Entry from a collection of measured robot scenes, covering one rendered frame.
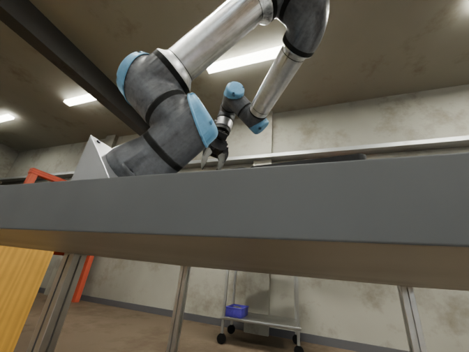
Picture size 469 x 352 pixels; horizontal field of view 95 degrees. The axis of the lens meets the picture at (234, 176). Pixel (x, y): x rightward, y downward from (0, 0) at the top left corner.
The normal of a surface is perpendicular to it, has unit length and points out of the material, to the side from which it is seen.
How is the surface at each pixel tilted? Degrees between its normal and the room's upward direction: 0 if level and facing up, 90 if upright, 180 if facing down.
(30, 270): 90
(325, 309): 90
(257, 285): 90
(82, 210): 90
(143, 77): 108
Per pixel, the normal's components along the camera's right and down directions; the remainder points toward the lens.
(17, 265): 0.94, -0.07
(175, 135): 0.13, 0.09
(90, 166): -0.33, -0.41
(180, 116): -0.06, -0.16
